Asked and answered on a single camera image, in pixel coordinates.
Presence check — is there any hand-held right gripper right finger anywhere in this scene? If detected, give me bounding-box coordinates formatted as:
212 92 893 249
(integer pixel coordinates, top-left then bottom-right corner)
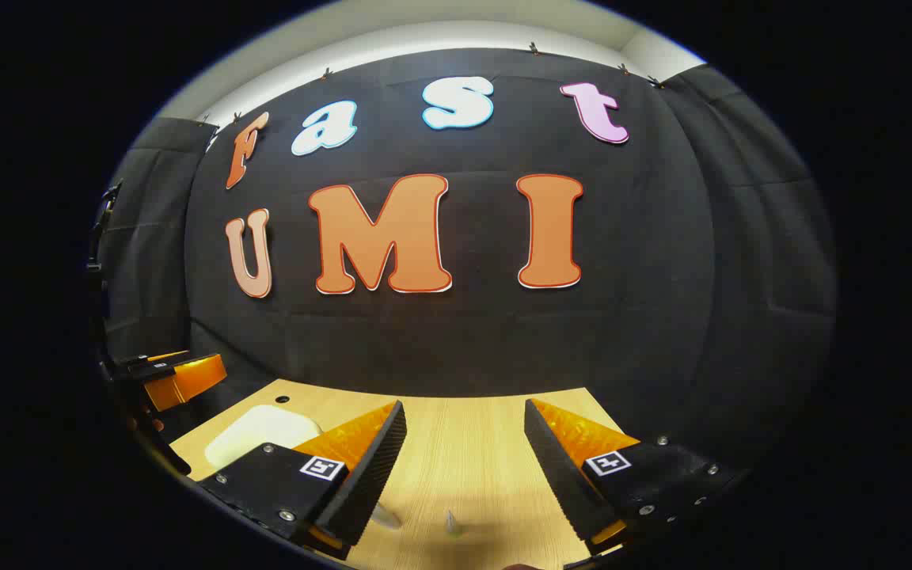
523 398 751 555

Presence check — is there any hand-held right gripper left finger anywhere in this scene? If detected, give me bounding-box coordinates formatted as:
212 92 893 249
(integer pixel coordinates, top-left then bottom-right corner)
196 400 409 561

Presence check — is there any pale yellow soft suitcase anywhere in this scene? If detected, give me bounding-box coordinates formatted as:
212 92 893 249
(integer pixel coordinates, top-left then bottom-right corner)
204 405 403 530

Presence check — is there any black backdrop cloth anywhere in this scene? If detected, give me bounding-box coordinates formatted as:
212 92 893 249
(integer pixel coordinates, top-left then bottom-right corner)
90 47 837 476

